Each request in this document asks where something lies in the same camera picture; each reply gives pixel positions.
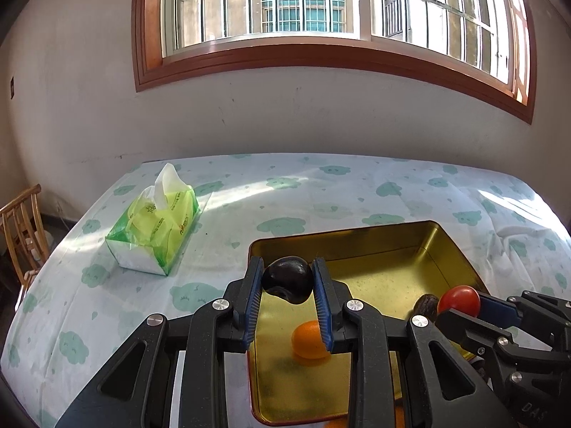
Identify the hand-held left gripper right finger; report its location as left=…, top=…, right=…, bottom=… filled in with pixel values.
left=311, top=256, right=520, bottom=428

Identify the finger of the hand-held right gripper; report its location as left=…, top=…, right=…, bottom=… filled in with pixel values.
left=435, top=309, right=527, bottom=366
left=477, top=290, right=571, bottom=335

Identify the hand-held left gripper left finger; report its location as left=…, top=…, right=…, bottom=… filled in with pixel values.
left=56, top=256, right=265, bottom=428

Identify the red tomato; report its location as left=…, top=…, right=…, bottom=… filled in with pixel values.
left=437, top=285, right=481, bottom=317

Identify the dark purple plum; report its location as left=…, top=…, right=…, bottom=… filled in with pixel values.
left=261, top=255, right=314, bottom=305

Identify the gold and red tin box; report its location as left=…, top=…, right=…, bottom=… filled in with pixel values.
left=247, top=220, right=491, bottom=426

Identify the wrinkled dark passion fruit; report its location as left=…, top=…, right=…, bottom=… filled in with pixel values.
left=413, top=293, right=442, bottom=319

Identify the green tissue pack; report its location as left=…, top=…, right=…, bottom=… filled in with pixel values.
left=105, top=163, right=200, bottom=276

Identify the wooden chair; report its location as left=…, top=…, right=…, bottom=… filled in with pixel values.
left=0, top=184, right=51, bottom=295

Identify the brown framed barred window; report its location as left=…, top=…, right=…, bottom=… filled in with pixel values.
left=132, top=0, right=536, bottom=126

